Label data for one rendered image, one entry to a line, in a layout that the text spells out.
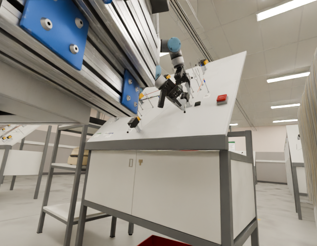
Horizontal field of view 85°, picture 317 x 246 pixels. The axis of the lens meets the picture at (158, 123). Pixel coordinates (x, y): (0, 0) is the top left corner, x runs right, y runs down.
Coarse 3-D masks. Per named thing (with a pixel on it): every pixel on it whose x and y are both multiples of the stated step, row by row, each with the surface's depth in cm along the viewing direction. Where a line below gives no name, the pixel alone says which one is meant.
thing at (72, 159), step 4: (76, 148) 171; (72, 152) 170; (76, 152) 166; (84, 152) 161; (72, 156) 164; (76, 156) 160; (84, 156) 161; (68, 160) 167; (72, 160) 163; (76, 160) 159; (84, 160) 160; (84, 164) 160
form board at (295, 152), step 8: (288, 128) 353; (296, 128) 345; (288, 136) 338; (296, 136) 330; (288, 144) 340; (296, 144) 302; (296, 152) 303; (296, 160) 292; (296, 168) 284; (304, 168) 279; (296, 176) 281; (304, 176) 277; (296, 184) 279; (304, 184) 275; (296, 192) 277; (304, 192) 273; (296, 200) 275; (296, 208) 313
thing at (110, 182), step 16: (96, 160) 141; (112, 160) 129; (128, 160) 118; (96, 176) 137; (112, 176) 125; (128, 176) 115; (96, 192) 132; (112, 192) 121; (128, 192) 112; (112, 208) 118; (128, 208) 109
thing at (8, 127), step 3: (3, 126) 486; (6, 126) 523; (9, 126) 473; (12, 126) 468; (3, 129) 444; (6, 129) 469; (9, 129) 448; (0, 132) 470; (3, 132) 447; (0, 135) 433; (3, 177) 430
